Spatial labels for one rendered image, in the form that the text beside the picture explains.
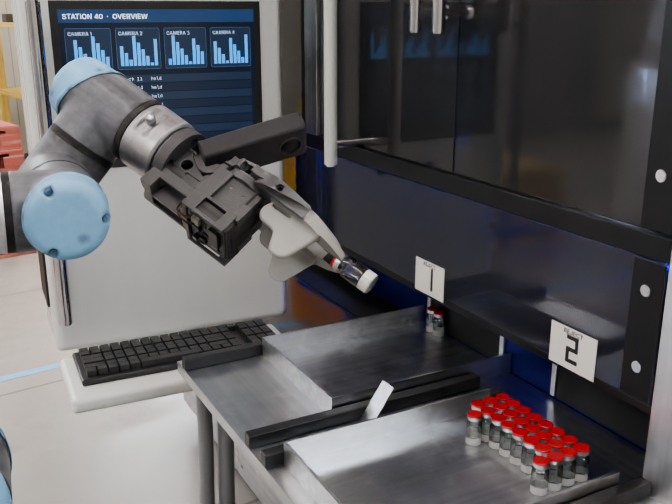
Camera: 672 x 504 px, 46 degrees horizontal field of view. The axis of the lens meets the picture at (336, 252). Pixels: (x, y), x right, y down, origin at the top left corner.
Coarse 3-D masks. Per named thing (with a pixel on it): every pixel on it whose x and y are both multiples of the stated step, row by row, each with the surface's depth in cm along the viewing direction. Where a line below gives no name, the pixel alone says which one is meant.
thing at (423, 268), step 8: (416, 256) 139; (416, 264) 140; (424, 264) 137; (432, 264) 135; (416, 272) 140; (424, 272) 138; (440, 272) 133; (416, 280) 140; (424, 280) 138; (440, 280) 134; (416, 288) 141; (424, 288) 138; (432, 288) 136; (440, 288) 134; (432, 296) 137; (440, 296) 134
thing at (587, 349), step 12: (552, 324) 111; (552, 336) 111; (564, 336) 109; (576, 336) 107; (588, 336) 105; (552, 348) 112; (564, 348) 109; (588, 348) 105; (552, 360) 112; (564, 360) 110; (576, 360) 108; (588, 360) 106; (576, 372) 108; (588, 372) 106
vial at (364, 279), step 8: (336, 264) 78; (344, 264) 78; (352, 264) 78; (360, 264) 78; (344, 272) 78; (352, 272) 77; (360, 272) 77; (368, 272) 77; (352, 280) 78; (360, 280) 77; (368, 280) 77; (376, 280) 78; (360, 288) 77; (368, 288) 77
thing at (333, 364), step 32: (352, 320) 147; (384, 320) 150; (416, 320) 154; (288, 352) 141; (320, 352) 141; (352, 352) 141; (384, 352) 141; (416, 352) 141; (448, 352) 141; (320, 384) 129; (352, 384) 129; (416, 384) 124
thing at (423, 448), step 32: (384, 416) 112; (416, 416) 115; (448, 416) 118; (288, 448) 104; (320, 448) 108; (352, 448) 110; (384, 448) 110; (416, 448) 110; (448, 448) 110; (480, 448) 110; (320, 480) 97; (352, 480) 103; (384, 480) 103; (416, 480) 103; (448, 480) 103; (480, 480) 103; (512, 480) 103; (608, 480) 98
